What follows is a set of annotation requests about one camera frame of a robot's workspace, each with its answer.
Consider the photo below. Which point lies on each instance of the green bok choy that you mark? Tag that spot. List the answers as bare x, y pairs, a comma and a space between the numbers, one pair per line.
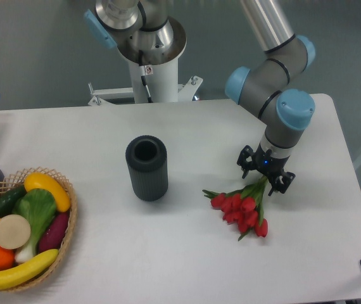
38, 207

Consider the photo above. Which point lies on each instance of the woven wicker basket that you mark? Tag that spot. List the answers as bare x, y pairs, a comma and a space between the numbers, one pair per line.
17, 179

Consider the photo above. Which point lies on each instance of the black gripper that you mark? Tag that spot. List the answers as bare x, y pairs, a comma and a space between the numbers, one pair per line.
263, 162

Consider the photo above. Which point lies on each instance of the green cucumber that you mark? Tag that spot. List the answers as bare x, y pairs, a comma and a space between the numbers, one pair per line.
9, 199

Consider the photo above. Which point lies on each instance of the yellow banana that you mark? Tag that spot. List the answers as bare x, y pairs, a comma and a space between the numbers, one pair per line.
20, 274

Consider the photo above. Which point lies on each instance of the dark grey ribbed vase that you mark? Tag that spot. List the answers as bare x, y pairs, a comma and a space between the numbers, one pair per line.
146, 158

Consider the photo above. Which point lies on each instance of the red tulip bouquet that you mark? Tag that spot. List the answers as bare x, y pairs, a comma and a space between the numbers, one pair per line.
243, 207

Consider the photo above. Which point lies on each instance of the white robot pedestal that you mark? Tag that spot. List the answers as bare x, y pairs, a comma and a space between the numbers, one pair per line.
153, 61

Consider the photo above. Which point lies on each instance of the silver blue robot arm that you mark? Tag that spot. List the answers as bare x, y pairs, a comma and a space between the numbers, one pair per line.
262, 91

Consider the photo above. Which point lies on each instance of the beige round disc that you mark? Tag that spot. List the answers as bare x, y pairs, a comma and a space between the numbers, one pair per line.
15, 231

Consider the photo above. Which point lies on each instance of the purple sweet potato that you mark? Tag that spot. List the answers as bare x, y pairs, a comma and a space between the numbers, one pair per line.
53, 236

